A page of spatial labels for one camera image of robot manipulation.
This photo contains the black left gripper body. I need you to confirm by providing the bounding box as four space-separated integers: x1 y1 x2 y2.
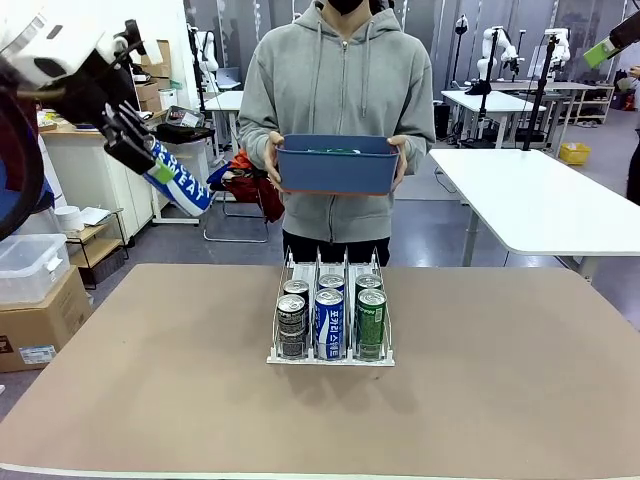
39 62 137 134

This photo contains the blue Pocari Sweat can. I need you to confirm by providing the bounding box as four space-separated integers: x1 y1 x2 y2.
142 139 216 219
318 272 346 294
314 288 347 361

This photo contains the blue plastic bin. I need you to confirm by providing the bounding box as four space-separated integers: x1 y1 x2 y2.
275 133 401 197

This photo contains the person's right forearm grey sleeve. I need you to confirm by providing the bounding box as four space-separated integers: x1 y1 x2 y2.
237 114 282 166

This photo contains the person's left forearm grey sleeve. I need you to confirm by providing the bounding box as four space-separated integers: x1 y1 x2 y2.
394 114 436 176

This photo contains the black beverage can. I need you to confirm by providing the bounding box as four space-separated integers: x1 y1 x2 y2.
282 278 311 301
276 293 309 360

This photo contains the clear can dispenser rack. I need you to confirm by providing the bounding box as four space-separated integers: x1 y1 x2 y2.
266 244 397 368

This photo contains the person's right hand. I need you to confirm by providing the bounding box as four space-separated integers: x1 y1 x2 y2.
265 132 285 190

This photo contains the person's left hand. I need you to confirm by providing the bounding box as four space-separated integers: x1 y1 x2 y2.
387 135 409 194

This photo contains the long wooden shelf table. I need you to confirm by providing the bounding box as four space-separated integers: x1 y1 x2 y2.
492 79 616 126

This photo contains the printed product box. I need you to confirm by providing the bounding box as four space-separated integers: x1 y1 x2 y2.
164 105 205 129

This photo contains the black bag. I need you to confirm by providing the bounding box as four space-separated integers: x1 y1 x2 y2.
157 122 214 144

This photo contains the red bag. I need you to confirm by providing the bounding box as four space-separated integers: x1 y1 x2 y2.
610 88 639 112

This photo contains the white desk cabinet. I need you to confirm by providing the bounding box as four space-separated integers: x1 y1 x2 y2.
39 119 161 226

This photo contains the white paper roll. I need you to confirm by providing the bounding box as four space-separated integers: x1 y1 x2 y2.
53 205 86 232

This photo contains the black tripod stand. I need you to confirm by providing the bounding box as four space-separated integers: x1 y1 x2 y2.
522 32 559 151
459 29 501 149

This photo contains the small white background table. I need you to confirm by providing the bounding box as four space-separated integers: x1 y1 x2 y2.
203 89 246 151

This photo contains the black office chair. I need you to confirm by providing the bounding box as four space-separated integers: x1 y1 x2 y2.
203 149 286 244

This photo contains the grey laptop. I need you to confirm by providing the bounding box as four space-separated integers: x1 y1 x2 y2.
215 67 242 91

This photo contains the yellow plastic basket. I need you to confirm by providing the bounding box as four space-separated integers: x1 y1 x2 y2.
558 142 593 166

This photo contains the person in dark clothes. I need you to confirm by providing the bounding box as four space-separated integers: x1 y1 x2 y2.
625 64 640 206

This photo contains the white background desk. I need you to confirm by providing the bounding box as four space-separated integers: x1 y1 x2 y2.
441 89 534 149

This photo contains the red orange jacket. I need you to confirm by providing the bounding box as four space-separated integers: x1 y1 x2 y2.
207 149 286 224

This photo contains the black light stand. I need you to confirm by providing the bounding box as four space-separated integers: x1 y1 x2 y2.
453 13 470 91

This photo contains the large white table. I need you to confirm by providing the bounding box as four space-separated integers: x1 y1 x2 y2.
428 148 640 279

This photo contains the black computer tower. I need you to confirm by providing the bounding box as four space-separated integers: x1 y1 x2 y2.
432 101 451 140

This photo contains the large cardboard box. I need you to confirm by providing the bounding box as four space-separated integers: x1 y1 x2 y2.
0 264 95 374

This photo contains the person in grey hoodie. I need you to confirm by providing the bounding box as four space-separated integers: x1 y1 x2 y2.
237 0 436 266

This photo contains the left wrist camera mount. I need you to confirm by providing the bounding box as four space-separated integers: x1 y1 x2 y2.
110 18 149 69

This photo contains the black wire side rack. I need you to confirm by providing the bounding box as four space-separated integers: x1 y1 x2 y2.
63 207 132 290

